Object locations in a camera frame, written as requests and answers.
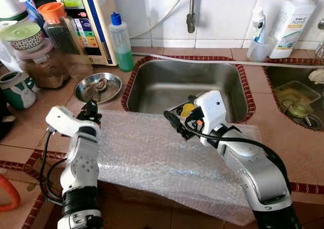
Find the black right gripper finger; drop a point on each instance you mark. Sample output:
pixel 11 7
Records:
pixel 173 124
pixel 193 98

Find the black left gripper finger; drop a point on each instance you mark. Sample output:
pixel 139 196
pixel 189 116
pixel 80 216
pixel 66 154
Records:
pixel 87 108
pixel 94 107

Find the yellow plastic bowl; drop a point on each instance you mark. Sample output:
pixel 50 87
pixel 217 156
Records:
pixel 187 109

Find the stainless steel bowl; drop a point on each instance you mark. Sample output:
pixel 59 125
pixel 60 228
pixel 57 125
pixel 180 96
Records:
pixel 109 90

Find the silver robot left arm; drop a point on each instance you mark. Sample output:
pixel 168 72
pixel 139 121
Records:
pixel 81 168

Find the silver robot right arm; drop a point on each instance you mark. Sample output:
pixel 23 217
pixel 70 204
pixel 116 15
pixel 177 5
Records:
pixel 255 173

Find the clear bubble wrap sheet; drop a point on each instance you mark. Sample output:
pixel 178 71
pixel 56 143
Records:
pixel 152 163

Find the jar of brown powder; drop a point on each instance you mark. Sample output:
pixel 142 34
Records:
pixel 43 70

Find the green soap bottle blue cap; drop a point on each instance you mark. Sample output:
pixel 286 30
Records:
pixel 122 49

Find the green and white mug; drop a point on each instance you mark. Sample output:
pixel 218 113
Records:
pixel 17 91

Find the clear jar orange lid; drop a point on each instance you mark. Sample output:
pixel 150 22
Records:
pixel 63 39

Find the round white lid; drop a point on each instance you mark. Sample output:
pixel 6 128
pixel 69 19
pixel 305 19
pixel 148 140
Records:
pixel 317 76

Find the clear plastic cup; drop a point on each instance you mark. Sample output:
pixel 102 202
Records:
pixel 260 51

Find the beige water ionizer appliance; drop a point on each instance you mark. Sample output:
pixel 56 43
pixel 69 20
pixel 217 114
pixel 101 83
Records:
pixel 98 21

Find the dish-filled stainless sink basin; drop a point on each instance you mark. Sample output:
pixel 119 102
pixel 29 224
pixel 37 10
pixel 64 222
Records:
pixel 276 75

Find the small green cup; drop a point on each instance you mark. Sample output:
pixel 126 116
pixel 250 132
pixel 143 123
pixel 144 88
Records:
pixel 298 109

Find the clear glass food container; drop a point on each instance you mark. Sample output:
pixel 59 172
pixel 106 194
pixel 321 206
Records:
pixel 296 92

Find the patterned container green lid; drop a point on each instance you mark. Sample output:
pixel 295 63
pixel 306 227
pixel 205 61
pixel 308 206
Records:
pixel 21 37

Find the large white detergent bottle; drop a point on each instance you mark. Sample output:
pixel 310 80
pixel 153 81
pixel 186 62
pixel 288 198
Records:
pixel 293 24

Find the white water filter cartridge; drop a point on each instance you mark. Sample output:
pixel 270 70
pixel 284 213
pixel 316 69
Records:
pixel 10 4

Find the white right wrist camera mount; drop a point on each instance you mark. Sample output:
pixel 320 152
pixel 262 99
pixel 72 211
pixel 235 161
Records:
pixel 212 110

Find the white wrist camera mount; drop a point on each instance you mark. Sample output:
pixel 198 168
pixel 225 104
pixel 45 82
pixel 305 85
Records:
pixel 212 110
pixel 63 122

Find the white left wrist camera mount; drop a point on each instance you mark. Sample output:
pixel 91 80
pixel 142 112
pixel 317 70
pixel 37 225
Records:
pixel 63 122

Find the wall faucet with beige diverter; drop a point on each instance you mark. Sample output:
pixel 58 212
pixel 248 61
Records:
pixel 191 16

